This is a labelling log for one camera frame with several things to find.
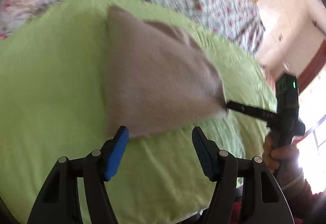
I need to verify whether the red wooden window frame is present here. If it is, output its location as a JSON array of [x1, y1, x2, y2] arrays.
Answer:
[[297, 40, 326, 94]]

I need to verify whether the light green bed sheet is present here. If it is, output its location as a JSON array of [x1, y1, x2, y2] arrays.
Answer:
[[1, 0, 276, 223]]

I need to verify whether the dark red sleeve forearm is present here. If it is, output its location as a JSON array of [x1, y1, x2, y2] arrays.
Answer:
[[281, 172, 325, 223]]

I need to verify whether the person's right hand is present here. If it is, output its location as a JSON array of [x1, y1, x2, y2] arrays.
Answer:
[[262, 133, 303, 187]]

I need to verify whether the beige knitted sweater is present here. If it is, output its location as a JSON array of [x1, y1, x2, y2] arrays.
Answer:
[[106, 6, 228, 138]]

